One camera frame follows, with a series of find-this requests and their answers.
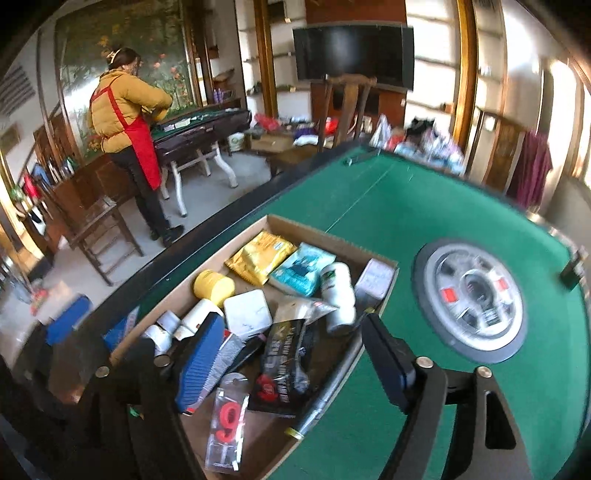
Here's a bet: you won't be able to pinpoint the round metal table centre disc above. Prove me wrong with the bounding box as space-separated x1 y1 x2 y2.
412 237 546 365

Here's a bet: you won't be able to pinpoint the teal tissue pack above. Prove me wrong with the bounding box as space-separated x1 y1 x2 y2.
269 242 337 297

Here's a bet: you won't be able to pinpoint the black flat television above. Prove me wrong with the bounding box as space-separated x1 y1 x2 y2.
292 24 415 93

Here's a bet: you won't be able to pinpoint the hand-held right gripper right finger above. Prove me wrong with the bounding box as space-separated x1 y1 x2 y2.
360 314 536 480

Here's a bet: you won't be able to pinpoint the yellow round jar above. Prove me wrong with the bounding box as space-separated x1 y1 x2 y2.
193 270 235 308

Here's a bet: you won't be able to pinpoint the purple cloth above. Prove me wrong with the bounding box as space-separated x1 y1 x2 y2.
505 130 554 208

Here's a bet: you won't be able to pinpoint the green-capped silver tube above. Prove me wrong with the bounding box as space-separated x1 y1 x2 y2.
284 307 377 439

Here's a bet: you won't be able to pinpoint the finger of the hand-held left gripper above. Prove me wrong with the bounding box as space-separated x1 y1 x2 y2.
104 307 139 352
45 295 90 344

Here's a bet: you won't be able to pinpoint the dark mahjong table white legs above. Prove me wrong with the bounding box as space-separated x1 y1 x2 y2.
148 107 252 217

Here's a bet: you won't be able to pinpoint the white bottle green label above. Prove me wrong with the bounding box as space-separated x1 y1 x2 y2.
320 261 357 334

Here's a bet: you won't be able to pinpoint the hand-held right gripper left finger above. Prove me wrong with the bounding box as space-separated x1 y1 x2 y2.
60 311 227 480

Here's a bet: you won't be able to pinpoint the floral fabric bag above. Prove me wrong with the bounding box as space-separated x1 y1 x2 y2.
397 117 467 176

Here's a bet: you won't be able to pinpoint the black cosmetic tube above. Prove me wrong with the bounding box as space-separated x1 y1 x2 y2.
231 335 269 370

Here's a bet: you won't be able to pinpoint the white plastic bag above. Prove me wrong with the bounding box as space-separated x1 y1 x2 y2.
369 114 393 148

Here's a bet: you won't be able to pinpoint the black and clear packet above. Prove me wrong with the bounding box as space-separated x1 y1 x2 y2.
247 295 342 418

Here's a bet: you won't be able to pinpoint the wood framed window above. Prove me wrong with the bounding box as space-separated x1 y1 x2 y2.
536 55 591 185

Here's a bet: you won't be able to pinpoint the small white bottle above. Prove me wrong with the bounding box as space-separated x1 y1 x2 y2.
173 298 225 341

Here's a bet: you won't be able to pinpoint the wooden chair carved backrest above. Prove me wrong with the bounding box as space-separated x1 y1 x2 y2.
475 107 532 199

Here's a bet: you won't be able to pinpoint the white pink carton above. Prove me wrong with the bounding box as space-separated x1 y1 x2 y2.
353 257 398 310

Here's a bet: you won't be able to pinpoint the shallow cardboard box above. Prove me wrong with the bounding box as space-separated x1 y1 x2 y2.
108 215 399 480

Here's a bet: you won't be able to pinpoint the yellow foil packet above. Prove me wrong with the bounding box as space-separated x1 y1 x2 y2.
224 231 297 287

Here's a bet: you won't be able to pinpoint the brown cardboard carton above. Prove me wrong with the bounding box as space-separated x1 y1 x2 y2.
249 131 296 153

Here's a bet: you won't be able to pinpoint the red number candle packet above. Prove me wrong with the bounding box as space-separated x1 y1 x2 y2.
204 371 250 474

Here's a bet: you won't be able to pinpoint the wooden side chair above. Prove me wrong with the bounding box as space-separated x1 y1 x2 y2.
51 189 145 287

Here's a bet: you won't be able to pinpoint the large floral wall painting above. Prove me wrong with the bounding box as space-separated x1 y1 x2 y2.
54 0 204 162

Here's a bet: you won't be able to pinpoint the silver foil packet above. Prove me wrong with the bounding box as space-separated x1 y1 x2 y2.
185 330 247 414

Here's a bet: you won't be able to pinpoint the white square box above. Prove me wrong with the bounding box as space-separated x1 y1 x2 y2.
223 289 273 341

